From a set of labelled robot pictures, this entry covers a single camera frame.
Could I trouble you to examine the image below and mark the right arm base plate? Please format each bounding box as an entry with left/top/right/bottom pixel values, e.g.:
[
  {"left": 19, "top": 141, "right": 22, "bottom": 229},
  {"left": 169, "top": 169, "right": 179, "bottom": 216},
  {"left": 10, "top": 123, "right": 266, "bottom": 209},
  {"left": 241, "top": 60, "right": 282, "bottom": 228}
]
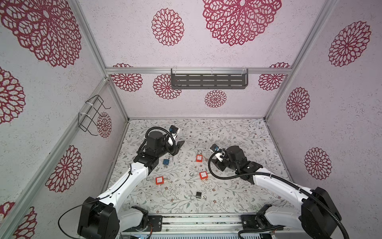
[{"left": 240, "top": 214, "right": 282, "bottom": 232}]

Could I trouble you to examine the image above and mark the grey slotted wall shelf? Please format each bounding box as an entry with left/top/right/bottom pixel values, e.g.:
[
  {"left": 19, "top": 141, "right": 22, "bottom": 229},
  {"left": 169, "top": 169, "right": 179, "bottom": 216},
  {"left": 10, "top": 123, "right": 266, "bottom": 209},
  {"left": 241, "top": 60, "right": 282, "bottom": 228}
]
[{"left": 170, "top": 69, "right": 248, "bottom": 90}]

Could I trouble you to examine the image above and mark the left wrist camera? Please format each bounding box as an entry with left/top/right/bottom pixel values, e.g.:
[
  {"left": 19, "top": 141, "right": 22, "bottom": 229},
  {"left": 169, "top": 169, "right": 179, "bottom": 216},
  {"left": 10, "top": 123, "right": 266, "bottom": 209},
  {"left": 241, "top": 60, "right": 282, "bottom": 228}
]
[{"left": 169, "top": 125, "right": 181, "bottom": 138}]

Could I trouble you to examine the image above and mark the red padlock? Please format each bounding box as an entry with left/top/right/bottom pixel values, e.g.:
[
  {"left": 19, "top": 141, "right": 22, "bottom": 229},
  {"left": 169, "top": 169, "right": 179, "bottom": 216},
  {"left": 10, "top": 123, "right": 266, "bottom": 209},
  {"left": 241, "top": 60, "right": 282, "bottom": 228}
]
[
  {"left": 196, "top": 154, "right": 206, "bottom": 163},
  {"left": 190, "top": 171, "right": 209, "bottom": 180},
  {"left": 155, "top": 176, "right": 171, "bottom": 185}
]

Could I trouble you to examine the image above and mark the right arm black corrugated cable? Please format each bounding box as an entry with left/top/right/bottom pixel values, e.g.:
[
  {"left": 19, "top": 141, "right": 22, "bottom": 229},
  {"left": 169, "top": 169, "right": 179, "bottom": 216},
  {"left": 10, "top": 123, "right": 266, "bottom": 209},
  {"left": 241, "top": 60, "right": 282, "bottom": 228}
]
[{"left": 207, "top": 150, "right": 350, "bottom": 239}]

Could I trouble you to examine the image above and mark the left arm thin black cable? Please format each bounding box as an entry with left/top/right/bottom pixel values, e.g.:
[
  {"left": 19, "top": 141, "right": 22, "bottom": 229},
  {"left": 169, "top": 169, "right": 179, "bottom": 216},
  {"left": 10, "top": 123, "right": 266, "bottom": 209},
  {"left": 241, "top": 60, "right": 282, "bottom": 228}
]
[{"left": 57, "top": 171, "right": 133, "bottom": 239}]

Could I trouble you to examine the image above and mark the aluminium front rail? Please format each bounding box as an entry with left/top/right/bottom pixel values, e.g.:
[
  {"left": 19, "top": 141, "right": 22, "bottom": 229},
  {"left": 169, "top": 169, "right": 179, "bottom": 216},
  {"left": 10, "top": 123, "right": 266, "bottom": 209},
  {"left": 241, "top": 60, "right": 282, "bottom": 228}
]
[{"left": 77, "top": 212, "right": 328, "bottom": 235}]

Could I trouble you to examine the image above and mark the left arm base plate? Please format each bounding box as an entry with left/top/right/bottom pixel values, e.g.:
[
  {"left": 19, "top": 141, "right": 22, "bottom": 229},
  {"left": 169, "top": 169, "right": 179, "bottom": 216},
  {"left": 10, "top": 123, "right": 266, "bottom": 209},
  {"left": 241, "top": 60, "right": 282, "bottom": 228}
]
[{"left": 122, "top": 215, "right": 163, "bottom": 233}]

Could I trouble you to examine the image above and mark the black wire wall basket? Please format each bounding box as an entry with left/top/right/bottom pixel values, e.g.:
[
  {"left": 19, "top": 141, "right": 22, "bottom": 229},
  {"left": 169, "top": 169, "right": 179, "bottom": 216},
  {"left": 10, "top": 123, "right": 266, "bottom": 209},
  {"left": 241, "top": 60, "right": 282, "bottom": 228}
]
[{"left": 77, "top": 95, "right": 112, "bottom": 138}]

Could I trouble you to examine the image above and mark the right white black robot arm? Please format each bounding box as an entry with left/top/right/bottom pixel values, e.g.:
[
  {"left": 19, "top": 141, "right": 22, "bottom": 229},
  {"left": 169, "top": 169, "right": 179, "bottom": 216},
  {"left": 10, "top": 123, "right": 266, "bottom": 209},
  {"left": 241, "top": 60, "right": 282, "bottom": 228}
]
[{"left": 208, "top": 144, "right": 350, "bottom": 239}]

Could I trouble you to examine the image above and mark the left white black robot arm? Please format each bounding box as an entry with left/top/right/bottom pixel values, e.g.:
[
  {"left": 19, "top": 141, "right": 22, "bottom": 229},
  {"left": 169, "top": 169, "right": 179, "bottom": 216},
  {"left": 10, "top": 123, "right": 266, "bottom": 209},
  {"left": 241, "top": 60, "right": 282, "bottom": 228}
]
[{"left": 77, "top": 125, "right": 185, "bottom": 239}]

